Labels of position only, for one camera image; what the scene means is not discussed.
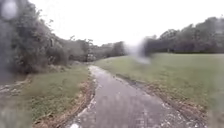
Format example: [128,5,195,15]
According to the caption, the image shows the wet grey asphalt path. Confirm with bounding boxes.
[64,64,208,128]

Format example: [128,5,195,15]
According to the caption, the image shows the grass field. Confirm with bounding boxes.
[93,53,224,128]

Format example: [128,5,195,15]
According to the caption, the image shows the grass verge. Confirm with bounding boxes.
[0,61,96,128]

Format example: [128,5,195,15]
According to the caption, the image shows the dense dark wood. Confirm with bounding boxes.
[0,0,127,79]

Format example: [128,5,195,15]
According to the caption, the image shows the row of trees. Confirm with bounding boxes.
[141,16,224,56]

